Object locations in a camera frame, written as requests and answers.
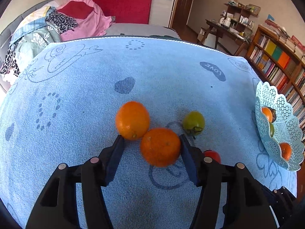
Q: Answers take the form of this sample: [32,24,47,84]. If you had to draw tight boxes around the red cherry tomato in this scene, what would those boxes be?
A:
[203,150,221,164]

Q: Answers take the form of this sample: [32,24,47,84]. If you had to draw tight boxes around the orange tangerine front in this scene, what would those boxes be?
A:
[279,142,292,161]

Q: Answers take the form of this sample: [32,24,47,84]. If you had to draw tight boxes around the orange tangerine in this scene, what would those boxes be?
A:
[140,128,180,168]
[279,142,292,161]

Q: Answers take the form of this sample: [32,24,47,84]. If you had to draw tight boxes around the large green tomato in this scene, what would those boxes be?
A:
[269,123,275,137]

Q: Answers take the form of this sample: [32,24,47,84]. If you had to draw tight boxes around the oval orange kumquat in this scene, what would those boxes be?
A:
[261,107,273,123]

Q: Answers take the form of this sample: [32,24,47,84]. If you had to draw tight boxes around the oval orange citrus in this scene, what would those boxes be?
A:
[115,101,150,141]

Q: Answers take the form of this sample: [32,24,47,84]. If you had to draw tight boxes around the dark wrinkled passion fruit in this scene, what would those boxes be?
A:
[270,108,277,123]

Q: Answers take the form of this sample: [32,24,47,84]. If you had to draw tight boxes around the light green lattice basket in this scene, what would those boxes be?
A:
[255,81,304,172]

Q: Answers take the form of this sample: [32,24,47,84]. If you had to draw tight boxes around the green tomato with stem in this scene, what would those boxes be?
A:
[182,111,205,139]

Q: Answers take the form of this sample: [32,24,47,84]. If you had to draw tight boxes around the blue patterned towel cloth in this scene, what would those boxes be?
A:
[1,37,297,227]

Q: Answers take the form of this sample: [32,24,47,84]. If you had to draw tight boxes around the wooden bookshelf with books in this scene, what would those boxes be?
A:
[246,19,305,131]

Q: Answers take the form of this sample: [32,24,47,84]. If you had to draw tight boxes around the floral light blue quilt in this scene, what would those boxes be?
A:
[1,6,60,77]

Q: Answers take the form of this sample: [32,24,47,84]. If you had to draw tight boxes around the wooden desk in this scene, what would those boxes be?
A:
[197,20,250,56]

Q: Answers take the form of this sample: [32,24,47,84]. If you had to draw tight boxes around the black white patterned garment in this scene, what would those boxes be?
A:
[46,11,78,34]

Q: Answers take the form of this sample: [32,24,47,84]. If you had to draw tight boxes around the pink blanket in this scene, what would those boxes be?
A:
[60,0,112,41]

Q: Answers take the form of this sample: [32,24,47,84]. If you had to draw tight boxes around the small wooden desk shelf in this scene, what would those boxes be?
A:
[224,0,261,32]

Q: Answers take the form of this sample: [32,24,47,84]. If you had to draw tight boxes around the grey bed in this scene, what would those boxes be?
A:
[0,0,181,89]

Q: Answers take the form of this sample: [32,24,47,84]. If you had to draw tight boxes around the red pillow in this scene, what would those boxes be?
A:
[57,1,94,20]

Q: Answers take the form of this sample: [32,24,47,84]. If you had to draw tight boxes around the dark wooden door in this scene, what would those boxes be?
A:
[170,0,193,30]

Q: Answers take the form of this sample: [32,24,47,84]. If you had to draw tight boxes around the white wardrobe panel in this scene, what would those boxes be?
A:
[148,0,174,27]

